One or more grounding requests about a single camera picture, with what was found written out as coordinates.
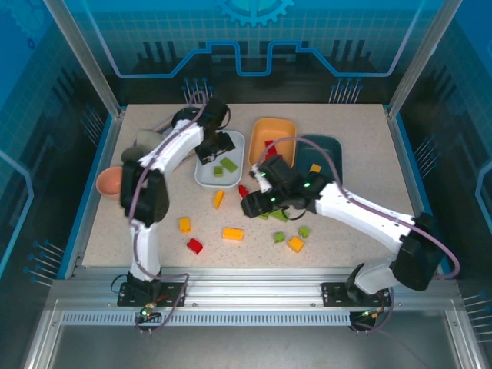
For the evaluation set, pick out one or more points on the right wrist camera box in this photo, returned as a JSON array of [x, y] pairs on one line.
[[266, 187]]

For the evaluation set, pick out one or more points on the red lego brick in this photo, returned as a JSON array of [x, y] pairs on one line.
[[271, 146], [194, 246]]

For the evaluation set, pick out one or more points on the long yellow lego brick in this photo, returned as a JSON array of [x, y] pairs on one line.
[[233, 233]]

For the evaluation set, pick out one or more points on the small red lego piece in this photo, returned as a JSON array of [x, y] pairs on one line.
[[243, 190]]

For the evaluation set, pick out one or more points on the beige cloth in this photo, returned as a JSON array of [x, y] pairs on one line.
[[148, 138]]

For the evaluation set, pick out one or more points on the yellow square lego brick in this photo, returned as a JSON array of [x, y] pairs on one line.
[[315, 168], [296, 244]]

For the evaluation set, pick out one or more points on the orange rectangular plastic container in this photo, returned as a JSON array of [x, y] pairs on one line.
[[265, 130]]

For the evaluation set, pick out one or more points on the black round pan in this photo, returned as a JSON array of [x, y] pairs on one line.
[[184, 114]]

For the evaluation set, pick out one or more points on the white rectangular plastic container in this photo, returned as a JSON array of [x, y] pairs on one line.
[[230, 178]]

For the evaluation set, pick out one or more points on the small yellow lego brick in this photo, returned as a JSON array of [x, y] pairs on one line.
[[185, 225]]

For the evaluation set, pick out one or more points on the aluminium mounting rail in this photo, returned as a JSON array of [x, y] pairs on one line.
[[253, 288]]

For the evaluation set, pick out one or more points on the long green lego brick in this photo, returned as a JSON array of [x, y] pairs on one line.
[[280, 216]]

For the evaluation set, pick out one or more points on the grey mug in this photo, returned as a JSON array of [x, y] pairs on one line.
[[130, 154]]

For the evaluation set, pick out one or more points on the small circuit board with LED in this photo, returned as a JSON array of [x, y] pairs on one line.
[[148, 314], [369, 314]]

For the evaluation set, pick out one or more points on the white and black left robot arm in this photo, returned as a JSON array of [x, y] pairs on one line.
[[146, 250]]

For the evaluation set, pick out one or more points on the pink mug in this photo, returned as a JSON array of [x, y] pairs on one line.
[[109, 182]]

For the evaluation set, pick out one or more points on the yellow curved lego piece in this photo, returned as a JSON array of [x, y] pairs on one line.
[[218, 199]]

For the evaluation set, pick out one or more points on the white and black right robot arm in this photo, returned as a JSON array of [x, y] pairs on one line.
[[365, 215]]

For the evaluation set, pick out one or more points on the dark teal rectangular container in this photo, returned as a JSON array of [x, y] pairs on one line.
[[307, 153]]

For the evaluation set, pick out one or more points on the aluminium frame post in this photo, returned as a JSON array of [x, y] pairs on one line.
[[421, 57], [85, 57]]

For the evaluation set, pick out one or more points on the lilac plastic tray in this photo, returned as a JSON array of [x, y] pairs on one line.
[[163, 126]]

